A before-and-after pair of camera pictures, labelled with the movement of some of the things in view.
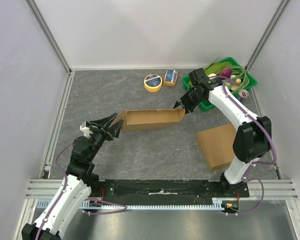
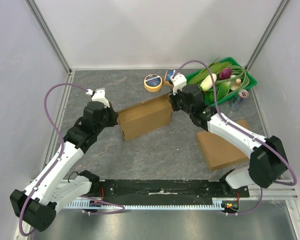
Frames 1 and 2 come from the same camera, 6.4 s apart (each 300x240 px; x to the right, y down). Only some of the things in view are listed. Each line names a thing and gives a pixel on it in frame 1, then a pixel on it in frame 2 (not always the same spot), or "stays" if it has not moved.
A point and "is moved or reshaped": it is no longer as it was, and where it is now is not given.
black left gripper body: x=103 y=133 -> x=110 y=120
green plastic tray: x=234 y=78 stays
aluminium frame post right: x=283 y=5 stays
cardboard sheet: x=148 y=119 is moved or reshaped
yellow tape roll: x=153 y=83 stays
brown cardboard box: x=217 y=145 stays
